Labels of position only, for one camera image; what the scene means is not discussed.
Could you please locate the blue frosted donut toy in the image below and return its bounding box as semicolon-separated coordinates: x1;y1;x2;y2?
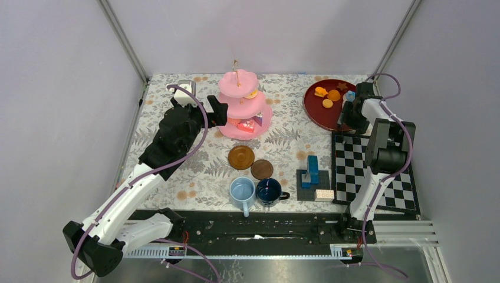
344;90;356;102

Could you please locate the pink three-tier cake stand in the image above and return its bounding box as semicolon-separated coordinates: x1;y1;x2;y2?
218;60;273;140

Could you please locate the orange tart toy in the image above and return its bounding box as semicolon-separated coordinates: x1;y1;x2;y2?
327;90;341;102

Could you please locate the pink swirl roll cake toy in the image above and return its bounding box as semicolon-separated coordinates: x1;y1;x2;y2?
236;120;255;133

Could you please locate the brown star cookie toy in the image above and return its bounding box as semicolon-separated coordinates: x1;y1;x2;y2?
337;83;348;91

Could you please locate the yellow round cake toy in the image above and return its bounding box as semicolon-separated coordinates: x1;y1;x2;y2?
245;89;259;99

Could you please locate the pink purple cake slice toy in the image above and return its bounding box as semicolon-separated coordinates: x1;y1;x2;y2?
252;113;264;127

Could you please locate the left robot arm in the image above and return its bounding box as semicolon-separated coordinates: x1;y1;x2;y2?
62;96;229;280

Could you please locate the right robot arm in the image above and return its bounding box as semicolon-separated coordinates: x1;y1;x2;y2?
337;82;416;222

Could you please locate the orange round cookie toy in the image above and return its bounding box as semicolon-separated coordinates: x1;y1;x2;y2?
322;99;334;109

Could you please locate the dark red round tray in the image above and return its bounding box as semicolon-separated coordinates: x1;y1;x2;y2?
303;79;356;131

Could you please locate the orange yellow fish pastry toy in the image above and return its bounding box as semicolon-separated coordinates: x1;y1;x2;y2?
314;87;328;97

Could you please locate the floral patterned tablecloth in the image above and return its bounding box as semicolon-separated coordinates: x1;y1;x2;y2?
119;74;389;214

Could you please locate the light brown wooden coaster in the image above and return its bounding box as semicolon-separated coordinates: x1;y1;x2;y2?
228;145;255;170

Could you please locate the blue building block tower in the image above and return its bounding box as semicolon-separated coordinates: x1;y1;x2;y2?
301;155;320;189

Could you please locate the dark brown wooden coaster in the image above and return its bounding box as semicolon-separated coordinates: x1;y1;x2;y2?
251;159;274;180

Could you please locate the light blue mug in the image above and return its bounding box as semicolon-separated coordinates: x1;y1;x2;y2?
229;177;256;218

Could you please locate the white building block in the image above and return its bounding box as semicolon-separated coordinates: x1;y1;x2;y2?
314;189;335;202

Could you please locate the black white checkerboard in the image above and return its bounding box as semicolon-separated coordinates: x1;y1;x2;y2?
331;133;420;215

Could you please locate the grey building block baseplate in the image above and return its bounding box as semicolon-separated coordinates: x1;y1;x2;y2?
296;169;333;202

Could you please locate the dark blue mug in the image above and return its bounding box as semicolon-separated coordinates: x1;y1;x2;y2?
256;178;290;207

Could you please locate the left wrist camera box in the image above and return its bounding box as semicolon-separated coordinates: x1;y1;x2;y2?
166;80;198;107

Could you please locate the aluminium frame post left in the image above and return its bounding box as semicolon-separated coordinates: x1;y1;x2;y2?
97;0;149;84

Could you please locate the aluminium frame post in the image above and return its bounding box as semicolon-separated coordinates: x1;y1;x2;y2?
374;0;423;73
97;0;149;84

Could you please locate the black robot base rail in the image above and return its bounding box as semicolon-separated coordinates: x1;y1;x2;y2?
129;209;378;256

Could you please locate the aluminium frame post right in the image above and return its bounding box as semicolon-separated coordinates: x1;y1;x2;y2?
374;0;423;73

